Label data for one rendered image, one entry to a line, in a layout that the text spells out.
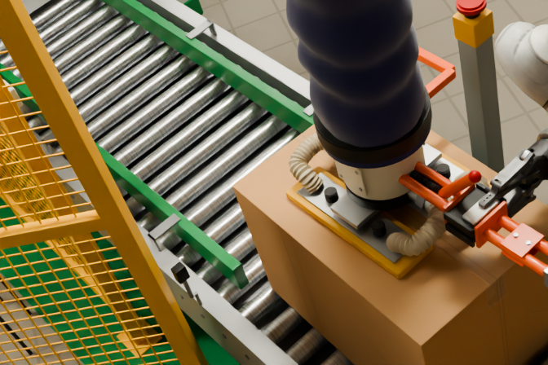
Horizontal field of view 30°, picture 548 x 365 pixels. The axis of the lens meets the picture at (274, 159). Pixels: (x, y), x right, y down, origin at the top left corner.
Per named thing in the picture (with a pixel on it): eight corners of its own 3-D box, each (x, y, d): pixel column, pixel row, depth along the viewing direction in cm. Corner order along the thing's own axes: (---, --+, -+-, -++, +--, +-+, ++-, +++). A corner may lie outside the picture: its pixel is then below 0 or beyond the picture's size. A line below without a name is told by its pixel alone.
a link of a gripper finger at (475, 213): (500, 203, 188) (500, 200, 187) (474, 226, 186) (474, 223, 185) (488, 195, 190) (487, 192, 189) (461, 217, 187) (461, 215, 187)
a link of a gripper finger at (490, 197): (502, 193, 188) (501, 182, 186) (484, 209, 187) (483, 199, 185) (497, 189, 189) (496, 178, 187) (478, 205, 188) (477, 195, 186)
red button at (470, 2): (450, 15, 240) (448, 2, 237) (470, -1, 242) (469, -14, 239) (473, 27, 236) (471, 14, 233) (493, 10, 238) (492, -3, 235)
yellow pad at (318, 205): (286, 197, 220) (281, 182, 217) (320, 169, 224) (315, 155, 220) (399, 281, 199) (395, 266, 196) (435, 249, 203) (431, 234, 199)
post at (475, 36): (483, 266, 311) (451, 15, 240) (498, 252, 314) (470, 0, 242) (501, 278, 307) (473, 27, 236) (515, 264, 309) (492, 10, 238)
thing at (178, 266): (189, 308, 251) (170, 268, 239) (199, 300, 252) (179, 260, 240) (195, 314, 249) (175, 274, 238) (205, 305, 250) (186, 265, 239)
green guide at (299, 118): (62, -26, 370) (52, -46, 364) (85, -42, 374) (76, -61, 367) (370, 180, 271) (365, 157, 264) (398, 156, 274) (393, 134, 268)
